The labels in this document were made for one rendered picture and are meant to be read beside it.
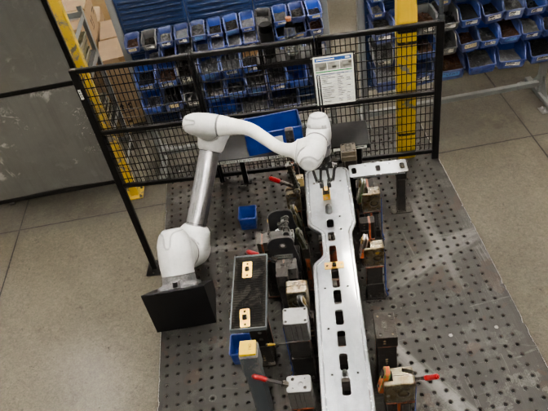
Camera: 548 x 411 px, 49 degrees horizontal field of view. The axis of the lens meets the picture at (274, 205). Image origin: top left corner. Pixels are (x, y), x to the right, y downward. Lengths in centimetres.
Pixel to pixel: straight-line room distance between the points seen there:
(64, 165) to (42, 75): 77
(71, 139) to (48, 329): 137
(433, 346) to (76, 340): 228
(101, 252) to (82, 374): 101
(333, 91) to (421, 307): 121
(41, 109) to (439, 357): 312
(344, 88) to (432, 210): 79
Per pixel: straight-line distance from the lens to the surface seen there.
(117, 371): 380
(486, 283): 296
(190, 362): 282
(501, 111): 526
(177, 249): 278
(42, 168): 484
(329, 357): 233
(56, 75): 435
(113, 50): 536
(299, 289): 244
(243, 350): 221
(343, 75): 320
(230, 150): 328
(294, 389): 221
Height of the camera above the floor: 295
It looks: 42 degrees down
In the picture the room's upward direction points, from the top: 11 degrees counter-clockwise
